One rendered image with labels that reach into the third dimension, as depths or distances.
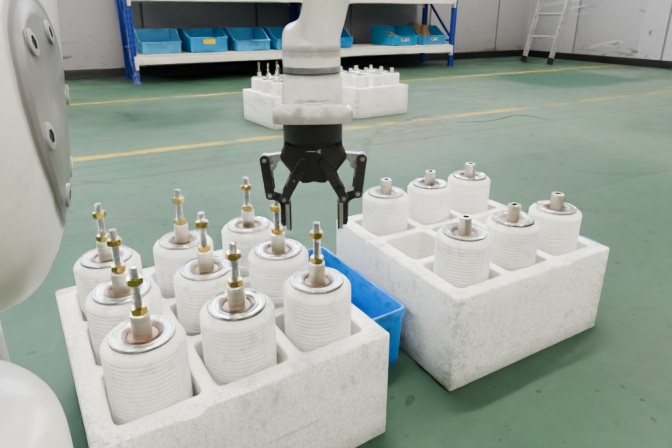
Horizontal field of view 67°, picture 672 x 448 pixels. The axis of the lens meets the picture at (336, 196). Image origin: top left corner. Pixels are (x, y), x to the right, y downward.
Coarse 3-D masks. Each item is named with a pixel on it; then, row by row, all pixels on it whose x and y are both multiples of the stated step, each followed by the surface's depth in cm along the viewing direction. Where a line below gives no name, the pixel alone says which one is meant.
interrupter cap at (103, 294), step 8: (144, 280) 71; (96, 288) 69; (104, 288) 69; (112, 288) 70; (144, 288) 69; (96, 296) 67; (104, 296) 67; (112, 296) 68; (120, 296) 68; (128, 296) 67; (104, 304) 66; (112, 304) 65; (120, 304) 66
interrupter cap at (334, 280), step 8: (296, 272) 73; (304, 272) 73; (328, 272) 73; (336, 272) 73; (296, 280) 71; (304, 280) 72; (328, 280) 72; (336, 280) 71; (296, 288) 69; (304, 288) 69; (312, 288) 69; (320, 288) 69; (328, 288) 69; (336, 288) 69
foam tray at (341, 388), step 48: (192, 336) 71; (384, 336) 71; (96, 384) 62; (192, 384) 65; (240, 384) 62; (288, 384) 64; (336, 384) 69; (384, 384) 74; (96, 432) 55; (144, 432) 55; (192, 432) 58; (240, 432) 62; (288, 432) 67; (336, 432) 72
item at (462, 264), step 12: (444, 240) 85; (456, 240) 84; (492, 240) 86; (444, 252) 86; (456, 252) 84; (468, 252) 83; (480, 252) 84; (444, 264) 86; (456, 264) 85; (468, 264) 84; (480, 264) 85; (444, 276) 87; (456, 276) 85; (468, 276) 85; (480, 276) 86
